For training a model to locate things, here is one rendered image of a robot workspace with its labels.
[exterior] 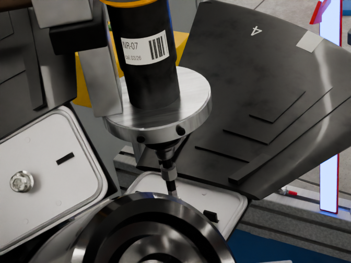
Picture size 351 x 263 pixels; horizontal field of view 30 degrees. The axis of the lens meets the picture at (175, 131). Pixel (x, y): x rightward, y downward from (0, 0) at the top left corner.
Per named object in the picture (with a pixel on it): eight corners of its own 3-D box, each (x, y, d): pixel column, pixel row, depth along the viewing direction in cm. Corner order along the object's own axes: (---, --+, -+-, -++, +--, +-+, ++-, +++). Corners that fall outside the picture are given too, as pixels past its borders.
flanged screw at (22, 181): (21, 168, 41) (6, 172, 39) (42, 167, 41) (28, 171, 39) (22, 190, 41) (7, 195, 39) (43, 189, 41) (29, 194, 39)
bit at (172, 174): (167, 213, 46) (156, 156, 43) (167, 202, 47) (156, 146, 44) (183, 211, 46) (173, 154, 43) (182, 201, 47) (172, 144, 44)
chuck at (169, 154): (156, 163, 43) (150, 134, 42) (154, 151, 44) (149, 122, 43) (176, 159, 43) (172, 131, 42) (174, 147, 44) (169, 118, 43)
